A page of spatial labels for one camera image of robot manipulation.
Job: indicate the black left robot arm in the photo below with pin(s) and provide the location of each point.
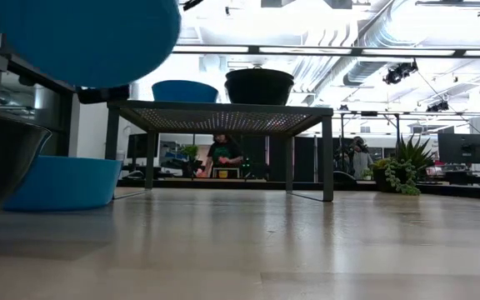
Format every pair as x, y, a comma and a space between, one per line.
190, 5

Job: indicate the trailing green potted plant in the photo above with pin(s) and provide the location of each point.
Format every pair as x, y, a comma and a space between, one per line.
402, 179

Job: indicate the person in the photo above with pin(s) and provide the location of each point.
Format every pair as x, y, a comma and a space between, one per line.
361, 162
223, 152

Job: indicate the spiky green potted plant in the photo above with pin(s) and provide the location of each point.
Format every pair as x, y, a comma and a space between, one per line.
415, 154

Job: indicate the blue plastic bowl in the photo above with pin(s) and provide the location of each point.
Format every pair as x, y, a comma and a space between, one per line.
183, 92
69, 183
86, 37

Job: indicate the long ceiling light fixture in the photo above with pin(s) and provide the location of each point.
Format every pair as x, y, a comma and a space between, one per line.
306, 50

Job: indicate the silver ventilation duct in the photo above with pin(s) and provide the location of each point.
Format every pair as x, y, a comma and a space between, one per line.
363, 68

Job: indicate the black ceiling-mounted camera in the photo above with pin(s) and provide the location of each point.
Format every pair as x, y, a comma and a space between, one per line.
438, 107
398, 73

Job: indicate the black aluminium table frame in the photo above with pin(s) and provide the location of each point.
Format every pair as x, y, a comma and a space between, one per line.
265, 183

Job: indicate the grey perforated metal rack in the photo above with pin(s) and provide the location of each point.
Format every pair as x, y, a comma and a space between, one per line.
223, 118

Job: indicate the black computer monitor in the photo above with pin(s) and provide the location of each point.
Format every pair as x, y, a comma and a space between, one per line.
138, 146
465, 148

